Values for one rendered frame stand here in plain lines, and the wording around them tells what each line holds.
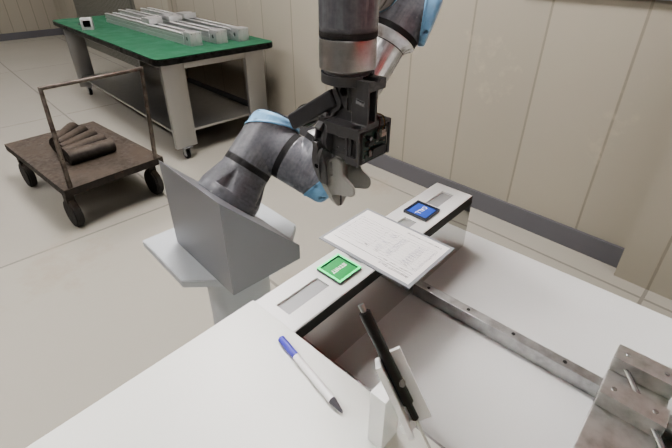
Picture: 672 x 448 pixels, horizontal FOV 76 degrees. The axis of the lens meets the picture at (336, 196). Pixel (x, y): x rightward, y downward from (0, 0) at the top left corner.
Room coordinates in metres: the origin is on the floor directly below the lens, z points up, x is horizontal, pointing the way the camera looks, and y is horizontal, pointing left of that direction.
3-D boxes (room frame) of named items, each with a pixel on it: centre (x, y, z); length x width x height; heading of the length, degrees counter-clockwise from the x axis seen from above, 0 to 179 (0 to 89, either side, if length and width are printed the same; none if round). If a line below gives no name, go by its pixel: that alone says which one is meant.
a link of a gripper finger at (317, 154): (0.57, 0.01, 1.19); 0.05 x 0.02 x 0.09; 137
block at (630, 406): (0.37, -0.41, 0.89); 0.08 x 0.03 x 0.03; 47
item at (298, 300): (0.67, -0.09, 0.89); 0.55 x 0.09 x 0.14; 137
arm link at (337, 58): (0.57, -0.02, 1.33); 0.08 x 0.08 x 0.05
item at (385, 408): (0.27, -0.06, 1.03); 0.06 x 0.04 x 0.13; 47
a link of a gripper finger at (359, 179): (0.58, -0.03, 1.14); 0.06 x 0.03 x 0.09; 47
